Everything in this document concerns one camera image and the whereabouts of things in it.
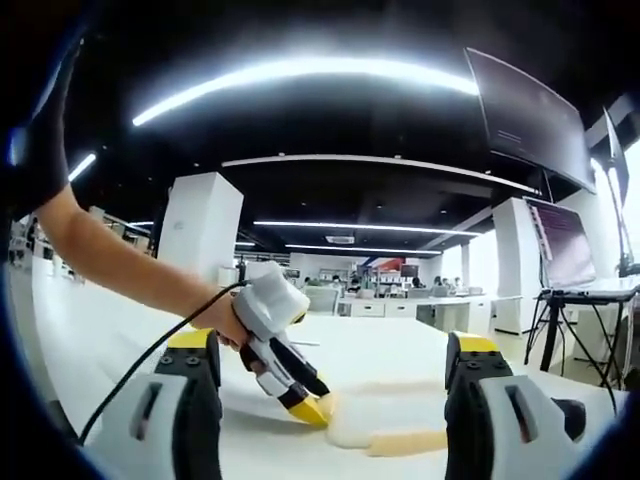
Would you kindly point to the grey mesh office chair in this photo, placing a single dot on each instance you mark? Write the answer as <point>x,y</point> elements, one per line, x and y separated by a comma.
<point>321,299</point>

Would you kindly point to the large black monitor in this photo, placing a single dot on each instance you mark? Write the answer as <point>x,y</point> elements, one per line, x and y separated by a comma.
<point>530,115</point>

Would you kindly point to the ceiling air vent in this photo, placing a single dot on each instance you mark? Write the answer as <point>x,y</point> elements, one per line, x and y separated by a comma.
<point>340,239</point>

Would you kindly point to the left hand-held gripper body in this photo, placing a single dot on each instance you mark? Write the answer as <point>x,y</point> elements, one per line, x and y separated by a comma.
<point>272,305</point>

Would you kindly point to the row of white desks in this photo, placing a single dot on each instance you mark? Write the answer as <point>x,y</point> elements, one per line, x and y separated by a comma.
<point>440,310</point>

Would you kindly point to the black computer mouse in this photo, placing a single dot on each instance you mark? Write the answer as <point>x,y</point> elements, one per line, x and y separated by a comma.
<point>570,417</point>

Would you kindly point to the clear plastic storage box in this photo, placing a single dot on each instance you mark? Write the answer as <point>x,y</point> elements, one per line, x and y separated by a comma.
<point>350,443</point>

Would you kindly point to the person's left hand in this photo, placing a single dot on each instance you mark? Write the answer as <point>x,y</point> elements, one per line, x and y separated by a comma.
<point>227,325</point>

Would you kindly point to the open laptop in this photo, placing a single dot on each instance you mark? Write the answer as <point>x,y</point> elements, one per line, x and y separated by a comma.
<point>565,245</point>

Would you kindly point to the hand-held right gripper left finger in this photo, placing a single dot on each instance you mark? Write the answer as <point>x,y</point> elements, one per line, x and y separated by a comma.
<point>160,425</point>

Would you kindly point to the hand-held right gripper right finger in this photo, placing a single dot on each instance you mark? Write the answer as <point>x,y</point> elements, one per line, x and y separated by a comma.
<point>500,430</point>

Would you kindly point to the black tripod stand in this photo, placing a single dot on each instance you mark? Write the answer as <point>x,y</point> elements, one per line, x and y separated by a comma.
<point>550,330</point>

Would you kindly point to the white ceiling light strip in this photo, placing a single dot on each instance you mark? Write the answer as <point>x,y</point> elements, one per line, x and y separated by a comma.
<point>81,167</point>
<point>365,227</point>
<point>365,248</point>

